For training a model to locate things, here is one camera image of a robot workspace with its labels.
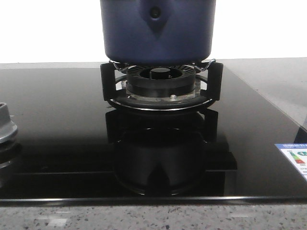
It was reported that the black pot support grate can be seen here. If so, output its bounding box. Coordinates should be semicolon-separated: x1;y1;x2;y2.
100;59;224;112

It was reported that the black round gas burner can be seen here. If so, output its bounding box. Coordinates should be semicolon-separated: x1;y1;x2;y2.
118;65;205;105

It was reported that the grey metal stove knob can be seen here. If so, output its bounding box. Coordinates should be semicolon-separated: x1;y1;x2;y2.
0;103;18;144

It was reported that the energy rating label sticker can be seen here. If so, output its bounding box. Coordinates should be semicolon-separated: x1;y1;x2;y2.
275;143;307;181

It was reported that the black glass stove top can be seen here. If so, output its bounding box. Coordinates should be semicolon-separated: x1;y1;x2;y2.
0;68;307;206

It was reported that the dark blue cooking pot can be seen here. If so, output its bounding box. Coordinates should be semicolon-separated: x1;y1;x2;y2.
100;0;216;66

